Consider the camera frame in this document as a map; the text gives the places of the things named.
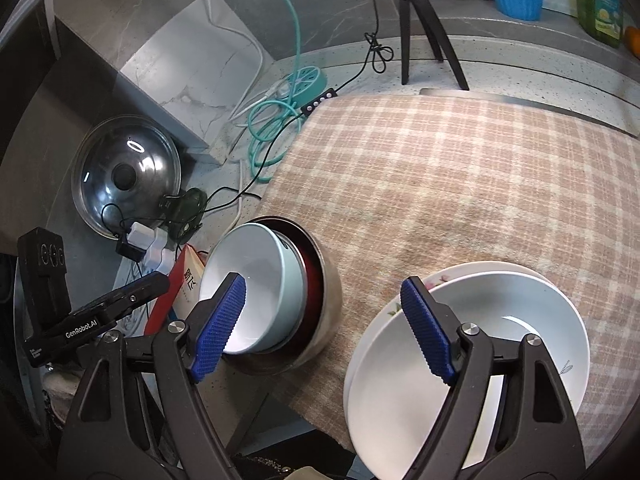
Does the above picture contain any white cable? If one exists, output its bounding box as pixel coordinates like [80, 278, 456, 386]
[170, 0, 266, 126]

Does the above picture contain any small dark green fan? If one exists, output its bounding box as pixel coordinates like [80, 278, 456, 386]
[159, 187, 208, 241]

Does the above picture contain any large steel bowl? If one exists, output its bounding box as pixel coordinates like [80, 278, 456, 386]
[230, 216, 344, 377]

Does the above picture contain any teal cable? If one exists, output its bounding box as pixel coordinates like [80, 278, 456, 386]
[248, 0, 321, 171]

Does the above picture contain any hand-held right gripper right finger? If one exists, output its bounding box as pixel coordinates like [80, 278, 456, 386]
[400, 275, 588, 480]

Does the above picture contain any light blue ceramic bowl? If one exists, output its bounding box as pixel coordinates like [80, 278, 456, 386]
[199, 222, 306, 356]

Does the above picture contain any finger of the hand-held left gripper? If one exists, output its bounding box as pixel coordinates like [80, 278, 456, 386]
[75, 273, 172, 318]

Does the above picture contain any steel pot lid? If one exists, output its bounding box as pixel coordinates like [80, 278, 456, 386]
[71, 115, 182, 238]

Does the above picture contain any black tripod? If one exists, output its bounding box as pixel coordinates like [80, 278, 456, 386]
[391, 0, 470, 92]

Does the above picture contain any green dish soap bottle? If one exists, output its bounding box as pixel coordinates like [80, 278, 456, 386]
[570, 0, 623, 50]

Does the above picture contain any plain white oval plate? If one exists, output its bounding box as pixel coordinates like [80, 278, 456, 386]
[342, 271, 591, 478]

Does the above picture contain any black cable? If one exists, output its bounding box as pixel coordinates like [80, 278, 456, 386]
[215, 0, 396, 211]

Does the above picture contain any black inline cable controller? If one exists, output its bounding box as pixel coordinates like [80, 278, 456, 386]
[299, 87, 342, 117]

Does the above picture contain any plaid beige cloth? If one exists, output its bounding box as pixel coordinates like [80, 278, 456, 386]
[260, 94, 640, 466]

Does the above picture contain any teal cable reel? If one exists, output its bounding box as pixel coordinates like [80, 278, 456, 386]
[280, 66, 328, 106]

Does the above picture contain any red and white box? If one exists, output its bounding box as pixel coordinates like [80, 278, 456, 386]
[145, 245, 208, 336]

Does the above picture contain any white power adapter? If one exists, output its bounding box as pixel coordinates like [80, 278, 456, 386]
[127, 222, 168, 273]

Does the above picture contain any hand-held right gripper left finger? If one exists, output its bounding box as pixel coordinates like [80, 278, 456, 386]
[57, 272, 247, 480]

